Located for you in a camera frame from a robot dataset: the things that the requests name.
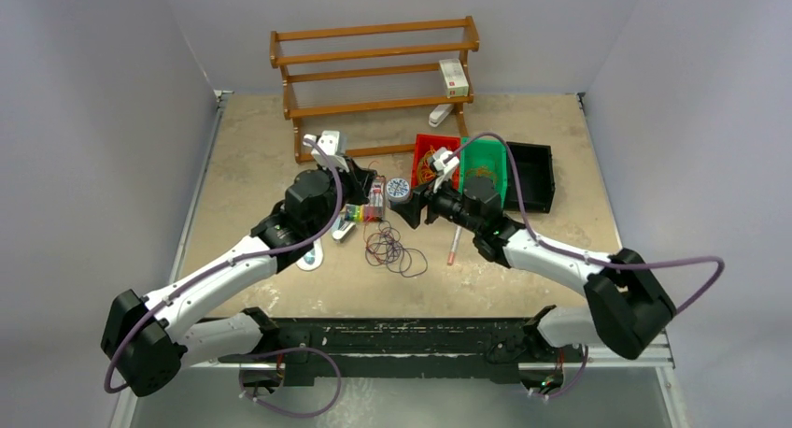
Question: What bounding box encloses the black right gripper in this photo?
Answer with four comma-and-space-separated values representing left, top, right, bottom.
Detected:
391, 172, 481, 234

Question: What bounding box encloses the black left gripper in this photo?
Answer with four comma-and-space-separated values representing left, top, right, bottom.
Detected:
309, 155, 375, 236

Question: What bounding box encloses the yellow cable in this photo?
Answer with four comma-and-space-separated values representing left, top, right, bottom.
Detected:
417, 150, 442, 188

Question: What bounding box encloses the orange cable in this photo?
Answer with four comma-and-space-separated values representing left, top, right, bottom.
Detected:
364, 159, 397, 265

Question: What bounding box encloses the red plastic bin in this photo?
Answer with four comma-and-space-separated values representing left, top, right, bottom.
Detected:
411, 134, 461, 188

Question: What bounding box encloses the green plastic bin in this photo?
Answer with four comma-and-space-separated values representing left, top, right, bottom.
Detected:
459, 137, 510, 204

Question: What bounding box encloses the black plastic bin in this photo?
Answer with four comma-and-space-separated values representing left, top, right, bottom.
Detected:
507, 141, 556, 214

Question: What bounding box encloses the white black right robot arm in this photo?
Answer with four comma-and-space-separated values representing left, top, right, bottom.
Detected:
390, 178, 676, 360

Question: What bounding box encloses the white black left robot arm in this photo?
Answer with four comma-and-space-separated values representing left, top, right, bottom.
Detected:
100, 156, 377, 397

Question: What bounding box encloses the round blue white tub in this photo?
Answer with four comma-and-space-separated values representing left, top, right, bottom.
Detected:
385, 178, 411, 206

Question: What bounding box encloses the pack of coloured markers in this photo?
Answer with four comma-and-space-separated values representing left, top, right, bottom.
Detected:
341, 176, 387, 222

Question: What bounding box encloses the light blue white stapler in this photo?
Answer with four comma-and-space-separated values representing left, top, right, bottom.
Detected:
331, 217, 356, 243

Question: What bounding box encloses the white orange-capped marker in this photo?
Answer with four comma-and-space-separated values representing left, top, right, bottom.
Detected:
446, 226, 463, 265

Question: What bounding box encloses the blue white tape package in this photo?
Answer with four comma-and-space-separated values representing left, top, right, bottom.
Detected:
296, 239, 324, 272

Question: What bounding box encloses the white stapler under rack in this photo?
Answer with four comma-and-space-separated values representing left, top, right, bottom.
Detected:
428, 104, 455, 128

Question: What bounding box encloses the white red small box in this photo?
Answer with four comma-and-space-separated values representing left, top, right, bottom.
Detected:
438, 59, 470, 98

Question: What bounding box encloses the wooden three-tier rack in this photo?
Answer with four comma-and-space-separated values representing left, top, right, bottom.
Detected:
268, 15, 480, 164

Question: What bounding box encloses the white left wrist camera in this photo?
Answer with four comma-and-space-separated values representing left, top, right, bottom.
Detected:
302, 130, 349, 172

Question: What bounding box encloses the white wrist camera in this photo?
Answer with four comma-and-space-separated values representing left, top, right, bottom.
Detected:
302, 130, 349, 172
431, 147, 460, 193

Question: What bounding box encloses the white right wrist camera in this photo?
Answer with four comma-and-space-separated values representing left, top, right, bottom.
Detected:
431, 147, 460, 193

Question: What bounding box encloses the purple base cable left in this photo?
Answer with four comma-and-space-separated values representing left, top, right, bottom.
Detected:
237, 344, 343, 420

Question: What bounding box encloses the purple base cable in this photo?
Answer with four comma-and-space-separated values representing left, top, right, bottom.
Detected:
529, 344, 591, 402
237, 344, 343, 420

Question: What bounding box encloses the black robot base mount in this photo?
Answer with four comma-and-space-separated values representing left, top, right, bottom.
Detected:
220, 318, 584, 388

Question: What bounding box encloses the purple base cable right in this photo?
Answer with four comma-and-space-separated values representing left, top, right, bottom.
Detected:
529, 344, 591, 402

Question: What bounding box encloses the aluminium rail frame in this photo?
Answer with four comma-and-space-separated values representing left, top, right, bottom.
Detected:
129, 334, 673, 403

